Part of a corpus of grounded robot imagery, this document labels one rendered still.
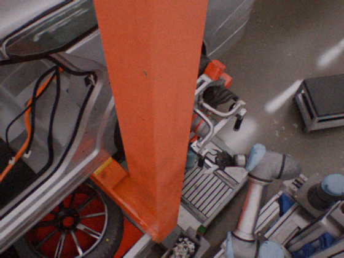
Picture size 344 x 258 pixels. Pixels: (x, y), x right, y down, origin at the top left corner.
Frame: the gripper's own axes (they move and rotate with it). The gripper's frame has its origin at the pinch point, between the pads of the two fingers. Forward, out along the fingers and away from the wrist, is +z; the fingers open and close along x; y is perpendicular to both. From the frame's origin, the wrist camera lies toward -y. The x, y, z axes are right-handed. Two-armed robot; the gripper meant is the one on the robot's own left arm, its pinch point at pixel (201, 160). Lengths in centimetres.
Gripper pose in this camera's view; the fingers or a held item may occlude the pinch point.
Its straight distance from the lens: 217.6
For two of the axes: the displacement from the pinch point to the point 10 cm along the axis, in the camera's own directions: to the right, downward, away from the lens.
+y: -0.2, 4.7, 8.8
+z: -10.0, 0.3, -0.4
